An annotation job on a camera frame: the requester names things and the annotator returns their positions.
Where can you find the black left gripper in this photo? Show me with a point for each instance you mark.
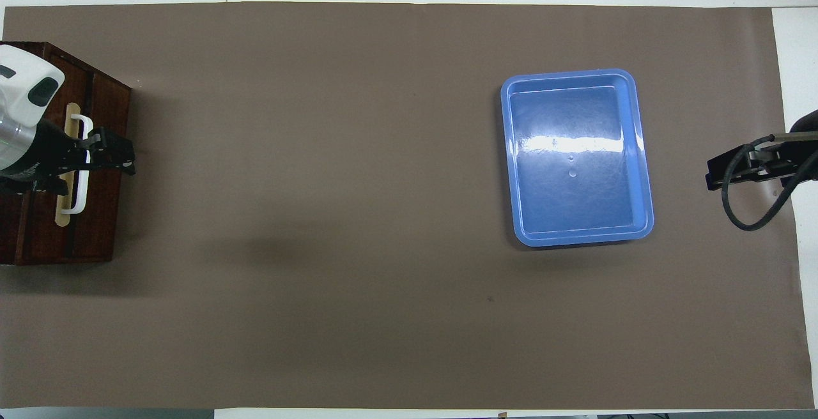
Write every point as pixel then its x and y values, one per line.
pixel 48 154

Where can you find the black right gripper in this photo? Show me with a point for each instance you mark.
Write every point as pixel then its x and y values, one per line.
pixel 789 157

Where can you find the wooden drawer with dark front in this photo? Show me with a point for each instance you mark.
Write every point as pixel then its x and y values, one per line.
pixel 105 221

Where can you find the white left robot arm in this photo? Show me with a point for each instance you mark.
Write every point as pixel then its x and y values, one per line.
pixel 22 93

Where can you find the dark wooden drawer cabinet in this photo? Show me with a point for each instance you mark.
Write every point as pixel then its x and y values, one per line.
pixel 6 234

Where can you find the blue plastic tray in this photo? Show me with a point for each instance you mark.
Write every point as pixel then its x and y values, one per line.
pixel 575 163

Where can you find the brown paper table mat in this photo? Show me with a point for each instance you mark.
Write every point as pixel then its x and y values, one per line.
pixel 351 214

